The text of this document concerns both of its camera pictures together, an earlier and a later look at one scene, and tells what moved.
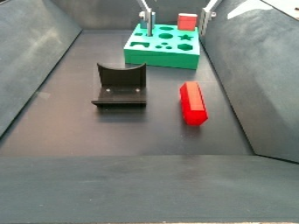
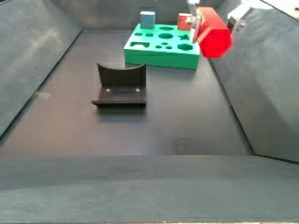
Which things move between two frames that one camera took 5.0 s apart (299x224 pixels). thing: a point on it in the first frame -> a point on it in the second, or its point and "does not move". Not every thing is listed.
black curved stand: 123,87 does not move
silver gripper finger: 146,15 -> 194,17
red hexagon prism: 195,108 -> 214,36
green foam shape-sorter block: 172,47 does not move
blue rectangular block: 144,23 does not move
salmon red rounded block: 187,21 does not move
